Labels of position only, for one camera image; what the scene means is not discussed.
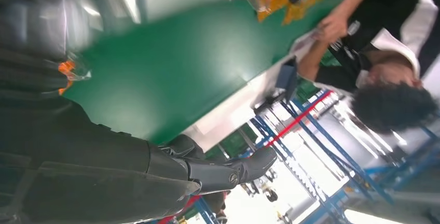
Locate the blue metal rack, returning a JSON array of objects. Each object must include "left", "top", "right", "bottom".
[{"left": 192, "top": 88, "right": 440, "bottom": 224}]

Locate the red metal bar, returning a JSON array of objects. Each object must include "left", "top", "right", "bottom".
[{"left": 265, "top": 90, "right": 334, "bottom": 148}]

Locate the yellow taped box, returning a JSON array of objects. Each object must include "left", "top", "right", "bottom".
[{"left": 256, "top": 0, "right": 334, "bottom": 26}]

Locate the black remote controller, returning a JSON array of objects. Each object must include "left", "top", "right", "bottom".
[{"left": 252, "top": 90, "right": 287, "bottom": 113}]

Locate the person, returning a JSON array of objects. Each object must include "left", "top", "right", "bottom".
[{"left": 297, "top": 0, "right": 440, "bottom": 135}]

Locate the green plastic crate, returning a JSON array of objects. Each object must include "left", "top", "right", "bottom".
[
  {"left": 205, "top": 122, "right": 259, "bottom": 161},
  {"left": 295, "top": 78, "right": 322, "bottom": 104}
]

